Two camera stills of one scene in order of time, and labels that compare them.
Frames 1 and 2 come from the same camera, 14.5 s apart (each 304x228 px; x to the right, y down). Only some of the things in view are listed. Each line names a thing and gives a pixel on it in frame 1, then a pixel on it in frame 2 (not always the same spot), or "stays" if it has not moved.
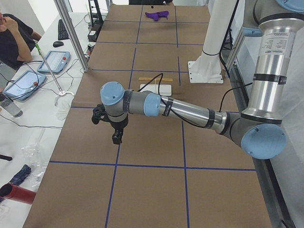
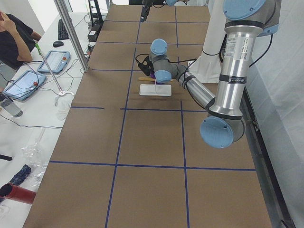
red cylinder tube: x=13 y=192 stays
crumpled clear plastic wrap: x=34 y=157 stays
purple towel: x=156 y=15 -> x=152 y=74
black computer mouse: x=57 y=43 stays
